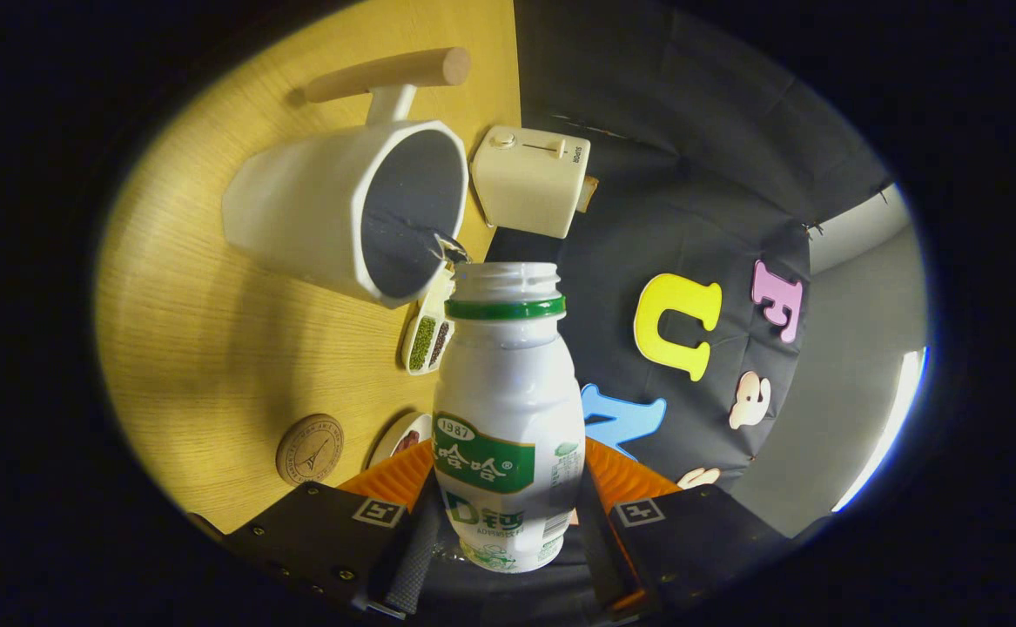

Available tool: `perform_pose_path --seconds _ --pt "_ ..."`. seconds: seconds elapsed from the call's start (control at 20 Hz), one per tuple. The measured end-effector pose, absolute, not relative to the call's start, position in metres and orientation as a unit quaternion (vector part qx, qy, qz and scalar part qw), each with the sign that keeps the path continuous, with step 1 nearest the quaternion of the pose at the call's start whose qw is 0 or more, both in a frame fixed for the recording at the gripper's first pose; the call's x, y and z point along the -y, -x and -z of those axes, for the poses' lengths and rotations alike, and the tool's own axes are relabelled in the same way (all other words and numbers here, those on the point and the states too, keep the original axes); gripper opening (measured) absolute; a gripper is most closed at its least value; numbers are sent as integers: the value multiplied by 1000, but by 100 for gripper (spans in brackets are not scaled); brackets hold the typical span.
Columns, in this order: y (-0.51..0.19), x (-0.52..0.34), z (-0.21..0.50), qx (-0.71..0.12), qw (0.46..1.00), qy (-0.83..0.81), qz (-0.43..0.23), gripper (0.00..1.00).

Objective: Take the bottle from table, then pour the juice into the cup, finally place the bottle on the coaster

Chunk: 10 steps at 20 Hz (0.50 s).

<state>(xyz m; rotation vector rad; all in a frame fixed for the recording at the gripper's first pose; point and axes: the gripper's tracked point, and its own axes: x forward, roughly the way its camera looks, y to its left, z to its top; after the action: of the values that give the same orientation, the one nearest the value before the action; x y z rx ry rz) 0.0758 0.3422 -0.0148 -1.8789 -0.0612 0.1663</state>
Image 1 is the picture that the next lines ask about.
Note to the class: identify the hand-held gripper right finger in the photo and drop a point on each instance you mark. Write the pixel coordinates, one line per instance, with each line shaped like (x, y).
(599, 557)

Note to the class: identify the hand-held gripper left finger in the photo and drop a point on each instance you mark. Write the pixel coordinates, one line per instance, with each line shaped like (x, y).
(412, 557)

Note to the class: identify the round cork coaster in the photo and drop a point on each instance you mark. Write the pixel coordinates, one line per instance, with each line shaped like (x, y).
(309, 450)

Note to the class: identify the white juice bottle green label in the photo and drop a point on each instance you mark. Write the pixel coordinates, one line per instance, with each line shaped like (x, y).
(508, 392)

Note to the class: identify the brown sausage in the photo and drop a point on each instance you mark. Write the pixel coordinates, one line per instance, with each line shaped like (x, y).
(407, 441)

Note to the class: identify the white round plate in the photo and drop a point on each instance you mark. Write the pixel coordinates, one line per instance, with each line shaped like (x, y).
(386, 444)

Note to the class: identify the white divided dish with beans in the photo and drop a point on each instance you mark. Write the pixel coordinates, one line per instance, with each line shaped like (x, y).
(422, 344)

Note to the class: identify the wooden table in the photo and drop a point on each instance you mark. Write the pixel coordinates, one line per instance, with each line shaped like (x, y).
(185, 348)

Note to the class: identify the ceiling light strip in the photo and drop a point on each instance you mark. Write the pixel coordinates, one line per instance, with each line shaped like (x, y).
(895, 418)

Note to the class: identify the toast slice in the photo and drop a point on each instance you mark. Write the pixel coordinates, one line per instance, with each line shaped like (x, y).
(588, 193)

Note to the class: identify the cream toaster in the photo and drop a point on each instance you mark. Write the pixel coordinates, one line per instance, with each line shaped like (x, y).
(525, 183)

